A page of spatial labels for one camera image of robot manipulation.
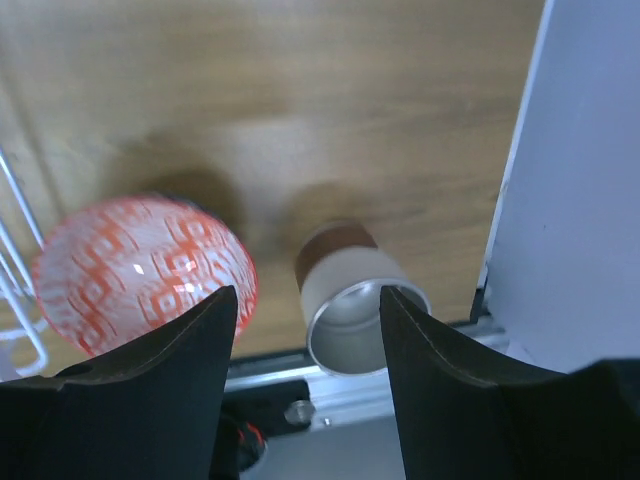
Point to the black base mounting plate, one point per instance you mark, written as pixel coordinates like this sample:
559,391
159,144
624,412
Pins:
248,419

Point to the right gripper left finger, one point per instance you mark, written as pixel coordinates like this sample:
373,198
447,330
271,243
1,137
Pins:
146,410

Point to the white brown metal cup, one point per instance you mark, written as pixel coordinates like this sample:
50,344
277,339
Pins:
340,271

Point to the red white patterned bowl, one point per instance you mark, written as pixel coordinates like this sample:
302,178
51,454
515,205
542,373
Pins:
120,269

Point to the aluminium frame rail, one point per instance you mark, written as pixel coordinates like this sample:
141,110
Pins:
335,400

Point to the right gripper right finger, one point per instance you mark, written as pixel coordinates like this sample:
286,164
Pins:
466,411

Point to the white wire dish rack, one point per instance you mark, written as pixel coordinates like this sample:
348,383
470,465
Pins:
17,285

